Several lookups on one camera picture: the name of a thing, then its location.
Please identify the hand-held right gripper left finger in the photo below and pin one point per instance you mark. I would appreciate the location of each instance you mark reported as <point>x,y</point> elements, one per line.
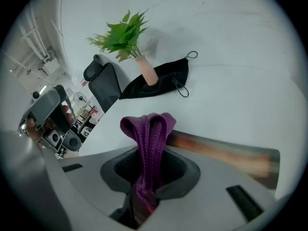
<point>86,184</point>

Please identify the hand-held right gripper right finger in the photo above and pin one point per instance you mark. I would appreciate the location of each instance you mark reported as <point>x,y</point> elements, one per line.
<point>207,201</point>

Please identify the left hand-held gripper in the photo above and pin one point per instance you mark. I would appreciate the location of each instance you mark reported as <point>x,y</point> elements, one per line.
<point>54,138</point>

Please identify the purple knitted cloth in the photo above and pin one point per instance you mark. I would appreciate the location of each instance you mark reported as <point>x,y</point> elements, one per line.
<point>149,138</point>

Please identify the black cloth mat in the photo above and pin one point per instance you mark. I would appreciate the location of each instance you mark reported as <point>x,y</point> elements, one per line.
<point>168,73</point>

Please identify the person's left hand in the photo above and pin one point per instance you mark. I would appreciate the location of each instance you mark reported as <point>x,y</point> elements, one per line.
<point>33,129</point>

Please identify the black mesh office chair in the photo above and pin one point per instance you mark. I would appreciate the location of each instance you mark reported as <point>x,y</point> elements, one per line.
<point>104,88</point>

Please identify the white ceiling pipe bundle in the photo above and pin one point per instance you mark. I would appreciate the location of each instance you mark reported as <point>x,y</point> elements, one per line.
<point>33,35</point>

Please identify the pink ribbed vase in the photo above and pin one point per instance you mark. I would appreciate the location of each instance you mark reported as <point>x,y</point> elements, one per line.
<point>148,71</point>

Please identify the green leafy plant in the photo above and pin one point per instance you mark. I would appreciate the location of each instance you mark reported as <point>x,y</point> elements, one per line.
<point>122,35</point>

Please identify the small distant pedestal fan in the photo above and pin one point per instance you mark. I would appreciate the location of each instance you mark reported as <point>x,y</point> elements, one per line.
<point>80,98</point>

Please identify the white ceiling duct unit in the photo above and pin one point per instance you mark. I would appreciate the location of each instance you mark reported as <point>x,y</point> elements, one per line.
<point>49,66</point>

